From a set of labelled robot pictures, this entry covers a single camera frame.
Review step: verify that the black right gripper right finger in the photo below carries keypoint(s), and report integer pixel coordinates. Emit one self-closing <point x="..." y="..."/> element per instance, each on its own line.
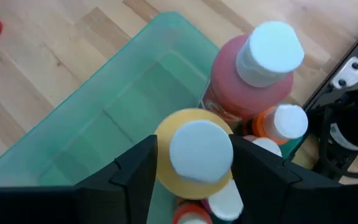
<point x="275" y="199"/>

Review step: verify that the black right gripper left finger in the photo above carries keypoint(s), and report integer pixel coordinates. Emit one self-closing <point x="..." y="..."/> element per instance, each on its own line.
<point x="104" y="202"/>

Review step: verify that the small magenta paint bottle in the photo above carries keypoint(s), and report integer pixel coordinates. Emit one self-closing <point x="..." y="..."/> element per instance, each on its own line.
<point x="224" y="203"/>

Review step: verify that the small orange paint bottle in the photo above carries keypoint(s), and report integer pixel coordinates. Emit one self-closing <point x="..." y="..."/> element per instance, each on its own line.
<point x="286" y="121"/>

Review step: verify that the large yellow paint bottle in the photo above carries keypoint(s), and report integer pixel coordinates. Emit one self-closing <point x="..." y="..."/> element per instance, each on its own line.
<point x="200" y="149"/>

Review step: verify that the large pink paint bottle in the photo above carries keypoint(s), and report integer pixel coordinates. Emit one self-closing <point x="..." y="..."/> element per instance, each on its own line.
<point x="228" y="84"/>

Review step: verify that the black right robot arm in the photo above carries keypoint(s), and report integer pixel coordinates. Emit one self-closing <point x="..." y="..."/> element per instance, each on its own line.
<point x="350" y="118"/>

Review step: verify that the teal plastic bin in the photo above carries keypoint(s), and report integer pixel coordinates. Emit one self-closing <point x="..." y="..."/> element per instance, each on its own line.
<point x="104" y="109"/>

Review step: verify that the silver metal bracket plate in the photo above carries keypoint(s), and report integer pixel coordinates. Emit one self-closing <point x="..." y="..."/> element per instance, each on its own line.
<point x="350" y="74"/>

